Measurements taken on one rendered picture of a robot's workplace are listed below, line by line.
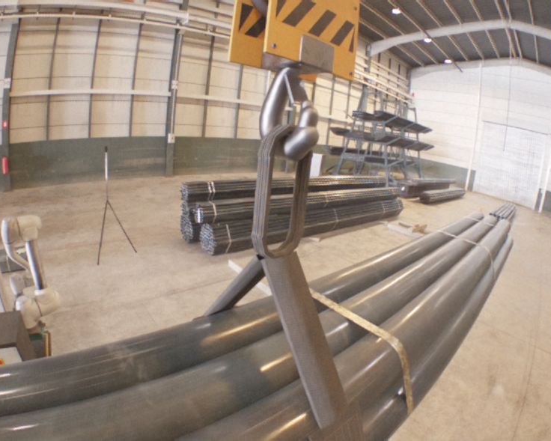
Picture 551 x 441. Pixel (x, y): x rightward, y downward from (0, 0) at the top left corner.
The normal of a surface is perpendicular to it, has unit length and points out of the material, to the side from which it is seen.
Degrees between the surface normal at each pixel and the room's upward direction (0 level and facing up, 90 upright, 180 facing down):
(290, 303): 52
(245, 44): 90
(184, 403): 26
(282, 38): 90
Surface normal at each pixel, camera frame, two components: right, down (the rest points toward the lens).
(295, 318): 0.56, -0.36
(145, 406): 0.29, -0.81
